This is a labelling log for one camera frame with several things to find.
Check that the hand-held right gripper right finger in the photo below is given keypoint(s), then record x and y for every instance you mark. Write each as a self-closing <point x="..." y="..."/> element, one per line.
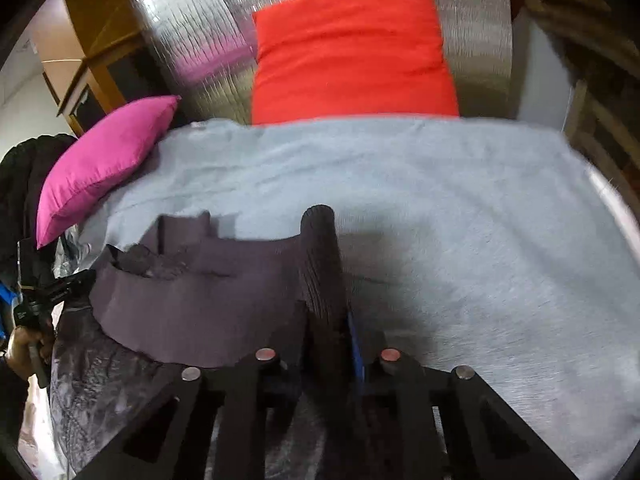
<point x="356" y="347"/>

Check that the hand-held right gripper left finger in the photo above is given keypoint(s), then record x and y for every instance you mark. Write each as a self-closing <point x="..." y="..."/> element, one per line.
<point x="272" y="380"/>

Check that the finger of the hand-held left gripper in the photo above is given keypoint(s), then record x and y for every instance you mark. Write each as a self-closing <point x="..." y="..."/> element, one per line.
<point x="72" y="282"/>

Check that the dark grey padded jacket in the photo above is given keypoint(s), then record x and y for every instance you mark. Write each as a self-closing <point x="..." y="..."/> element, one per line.
<point x="200" y="310"/>

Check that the person's left hand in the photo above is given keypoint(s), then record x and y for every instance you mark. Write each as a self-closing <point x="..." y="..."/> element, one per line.
<point x="20" y="355"/>

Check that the blue jacket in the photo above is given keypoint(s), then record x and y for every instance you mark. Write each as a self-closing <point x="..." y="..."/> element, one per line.
<point x="6" y="300"/>

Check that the pink fluffy blanket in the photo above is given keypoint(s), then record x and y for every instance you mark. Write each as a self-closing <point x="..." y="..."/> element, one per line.
<point x="37" y="420"/>

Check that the large black garment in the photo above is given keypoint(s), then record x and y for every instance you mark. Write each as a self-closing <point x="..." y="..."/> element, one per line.
<point x="25" y="185"/>

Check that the magenta pillow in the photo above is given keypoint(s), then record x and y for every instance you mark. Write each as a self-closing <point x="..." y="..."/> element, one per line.
<point x="100" y="165"/>

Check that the grey blanket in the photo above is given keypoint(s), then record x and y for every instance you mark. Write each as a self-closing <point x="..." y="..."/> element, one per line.
<point x="450" y="210"/>

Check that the wooden cabinet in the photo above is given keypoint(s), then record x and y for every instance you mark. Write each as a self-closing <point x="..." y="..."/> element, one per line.
<point x="95" y="10"/>

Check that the red pillow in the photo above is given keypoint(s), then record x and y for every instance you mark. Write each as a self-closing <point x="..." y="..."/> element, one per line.
<point x="350" y="45"/>

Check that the wooden slatted frame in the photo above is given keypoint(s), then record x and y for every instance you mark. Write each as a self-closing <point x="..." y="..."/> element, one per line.
<point x="600" y="125"/>

